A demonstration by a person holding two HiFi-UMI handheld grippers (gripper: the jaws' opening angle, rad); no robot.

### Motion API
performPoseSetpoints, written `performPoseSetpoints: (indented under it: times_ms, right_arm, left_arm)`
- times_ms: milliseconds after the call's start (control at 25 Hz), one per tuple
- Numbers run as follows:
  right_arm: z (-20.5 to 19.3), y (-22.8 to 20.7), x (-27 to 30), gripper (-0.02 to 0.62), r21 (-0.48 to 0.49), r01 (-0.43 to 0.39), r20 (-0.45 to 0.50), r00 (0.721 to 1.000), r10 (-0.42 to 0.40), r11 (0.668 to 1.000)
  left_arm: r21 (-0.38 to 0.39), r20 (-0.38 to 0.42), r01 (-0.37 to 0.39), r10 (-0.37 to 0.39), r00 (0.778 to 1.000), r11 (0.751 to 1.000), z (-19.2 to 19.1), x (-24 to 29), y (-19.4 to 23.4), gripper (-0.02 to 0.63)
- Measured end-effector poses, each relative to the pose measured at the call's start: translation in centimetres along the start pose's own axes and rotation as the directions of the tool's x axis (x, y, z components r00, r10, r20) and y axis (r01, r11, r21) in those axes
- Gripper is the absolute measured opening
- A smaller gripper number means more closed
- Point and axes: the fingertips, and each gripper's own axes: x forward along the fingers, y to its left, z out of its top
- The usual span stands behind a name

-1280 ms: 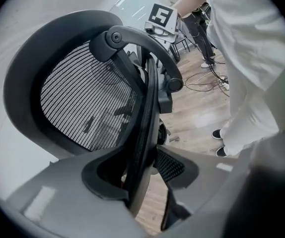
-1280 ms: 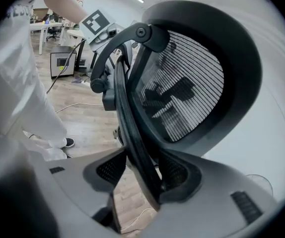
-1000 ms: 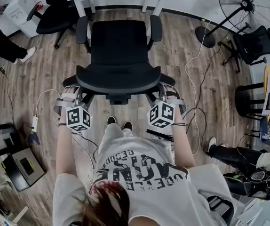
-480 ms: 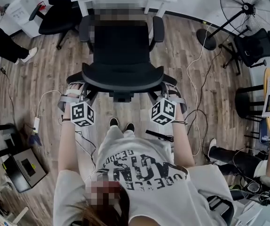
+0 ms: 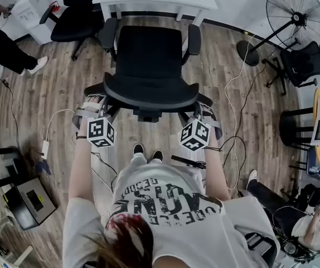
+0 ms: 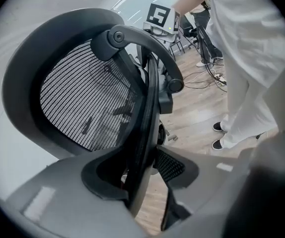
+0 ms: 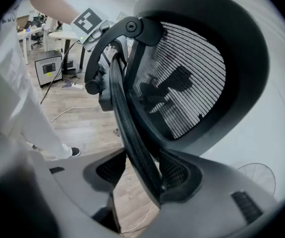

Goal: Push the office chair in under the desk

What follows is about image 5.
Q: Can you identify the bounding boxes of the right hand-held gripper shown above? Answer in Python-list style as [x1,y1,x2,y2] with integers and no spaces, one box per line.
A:
[180,102,224,152]

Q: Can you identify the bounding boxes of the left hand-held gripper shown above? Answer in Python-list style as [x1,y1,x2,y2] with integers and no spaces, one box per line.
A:
[72,93,118,149]

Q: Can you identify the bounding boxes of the black mesh office chair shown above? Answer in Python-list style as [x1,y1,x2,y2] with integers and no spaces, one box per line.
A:
[84,17,214,123]

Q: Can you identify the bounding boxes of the person's left forearm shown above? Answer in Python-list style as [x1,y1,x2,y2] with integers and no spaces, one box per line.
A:
[69,134,97,203]

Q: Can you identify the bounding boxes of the person's right forearm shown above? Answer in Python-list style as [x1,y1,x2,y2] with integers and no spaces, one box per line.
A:
[203,146,231,202]

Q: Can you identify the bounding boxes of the white power adapter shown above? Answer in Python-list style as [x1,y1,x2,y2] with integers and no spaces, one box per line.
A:
[41,140,51,160]

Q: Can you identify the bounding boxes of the white trousers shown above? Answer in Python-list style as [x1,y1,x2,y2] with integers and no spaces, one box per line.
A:
[130,152,163,167]

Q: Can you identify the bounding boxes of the blue cloth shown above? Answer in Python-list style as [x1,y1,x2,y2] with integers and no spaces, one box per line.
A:
[36,159,52,175]

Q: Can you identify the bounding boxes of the round yellow table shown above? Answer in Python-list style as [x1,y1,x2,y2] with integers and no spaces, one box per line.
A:
[279,87,320,167]

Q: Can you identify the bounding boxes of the white printed t-shirt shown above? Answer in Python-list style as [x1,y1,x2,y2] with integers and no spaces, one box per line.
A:
[62,160,278,268]

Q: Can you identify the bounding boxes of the silver black metal box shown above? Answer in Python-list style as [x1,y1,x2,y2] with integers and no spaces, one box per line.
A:
[2,177,59,231]

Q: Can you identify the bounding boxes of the white cabinet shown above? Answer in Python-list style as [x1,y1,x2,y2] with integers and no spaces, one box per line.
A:
[9,0,66,44]

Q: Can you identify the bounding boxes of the white floor cable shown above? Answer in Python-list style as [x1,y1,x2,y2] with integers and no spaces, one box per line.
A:
[224,32,261,191]

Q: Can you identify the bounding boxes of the white adapter cable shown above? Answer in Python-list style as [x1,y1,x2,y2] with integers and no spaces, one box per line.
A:
[45,109,76,142]

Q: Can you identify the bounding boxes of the black floor cable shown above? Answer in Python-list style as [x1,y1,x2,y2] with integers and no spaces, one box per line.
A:
[218,63,266,189]

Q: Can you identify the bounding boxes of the black belt strap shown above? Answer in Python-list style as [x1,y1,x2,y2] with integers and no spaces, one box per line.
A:
[171,155,207,170]

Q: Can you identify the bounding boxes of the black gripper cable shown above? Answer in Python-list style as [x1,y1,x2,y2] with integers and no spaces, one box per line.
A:
[89,149,119,198]

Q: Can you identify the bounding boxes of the black cable with adapter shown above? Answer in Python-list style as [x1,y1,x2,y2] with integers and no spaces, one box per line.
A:
[0,64,43,156]

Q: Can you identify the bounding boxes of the black pedestal fan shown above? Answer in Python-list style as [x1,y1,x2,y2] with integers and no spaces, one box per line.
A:
[236,0,320,67]

